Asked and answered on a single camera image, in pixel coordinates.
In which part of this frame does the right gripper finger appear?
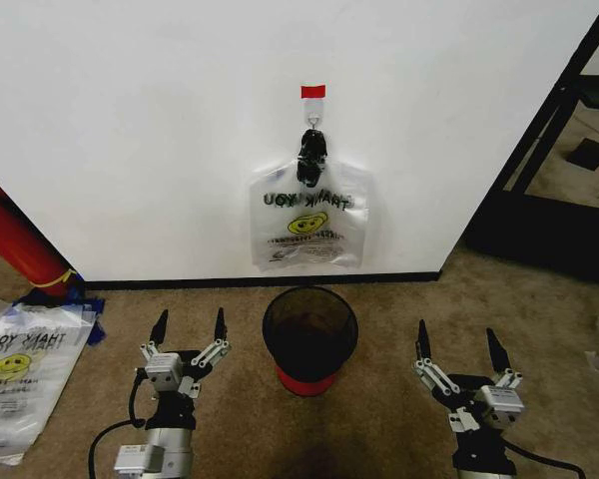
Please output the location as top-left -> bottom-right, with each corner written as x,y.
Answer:
411,318 -> 463,401
485,326 -> 524,389

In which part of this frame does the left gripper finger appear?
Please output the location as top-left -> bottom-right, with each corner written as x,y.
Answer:
188,306 -> 231,373
138,308 -> 171,360

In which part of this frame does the clear thank you garbage bag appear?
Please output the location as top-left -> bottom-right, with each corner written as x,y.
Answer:
248,128 -> 371,273

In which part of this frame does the black mesh trash bin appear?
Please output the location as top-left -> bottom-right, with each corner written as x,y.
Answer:
262,286 -> 360,398

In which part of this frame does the black baseboard strip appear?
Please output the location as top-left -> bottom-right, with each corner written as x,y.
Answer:
82,270 -> 442,291

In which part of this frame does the stack of clear plastic bags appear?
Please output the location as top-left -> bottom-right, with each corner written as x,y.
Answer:
0,293 -> 97,468

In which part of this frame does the red fire extinguisher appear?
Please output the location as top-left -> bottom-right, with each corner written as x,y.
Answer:
0,180 -> 81,301

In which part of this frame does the black square block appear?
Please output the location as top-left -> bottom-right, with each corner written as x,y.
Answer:
566,137 -> 599,172

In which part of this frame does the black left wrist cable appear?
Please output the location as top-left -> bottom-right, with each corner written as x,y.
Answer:
88,366 -> 148,479

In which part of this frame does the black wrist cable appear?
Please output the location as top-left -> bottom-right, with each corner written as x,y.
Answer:
88,366 -> 148,479
500,439 -> 587,479

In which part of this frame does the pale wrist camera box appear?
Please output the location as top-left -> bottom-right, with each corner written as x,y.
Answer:
479,383 -> 525,426
144,351 -> 184,396

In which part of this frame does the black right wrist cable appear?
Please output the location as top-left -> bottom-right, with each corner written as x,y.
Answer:
500,439 -> 587,479

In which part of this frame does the clear wall hook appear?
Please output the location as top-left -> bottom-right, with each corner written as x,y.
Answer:
302,97 -> 325,129

